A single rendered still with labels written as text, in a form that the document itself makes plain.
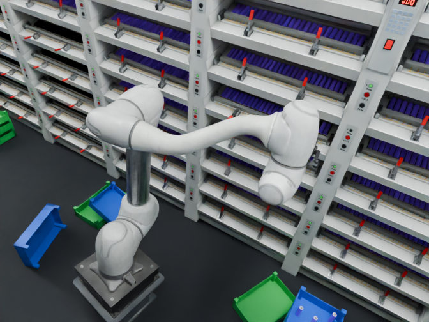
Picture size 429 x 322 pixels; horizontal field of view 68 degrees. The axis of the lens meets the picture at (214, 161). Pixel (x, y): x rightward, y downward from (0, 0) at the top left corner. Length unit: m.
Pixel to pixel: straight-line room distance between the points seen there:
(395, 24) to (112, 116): 0.91
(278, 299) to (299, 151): 1.24
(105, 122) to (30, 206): 1.48
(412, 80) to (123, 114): 0.94
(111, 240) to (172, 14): 0.98
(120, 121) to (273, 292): 1.33
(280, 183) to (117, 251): 0.80
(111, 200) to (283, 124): 1.57
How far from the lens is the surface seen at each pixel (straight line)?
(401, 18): 1.18
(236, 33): 1.36
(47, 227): 2.22
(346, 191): 1.56
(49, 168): 2.68
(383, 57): 1.21
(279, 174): 0.89
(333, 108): 1.34
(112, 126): 1.04
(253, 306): 1.91
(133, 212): 1.49
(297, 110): 0.83
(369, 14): 1.19
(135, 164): 1.32
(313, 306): 1.62
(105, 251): 1.44
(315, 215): 1.65
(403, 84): 1.24
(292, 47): 1.30
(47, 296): 2.02
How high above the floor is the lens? 1.71
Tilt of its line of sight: 41 degrees down
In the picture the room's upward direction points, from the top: 6 degrees clockwise
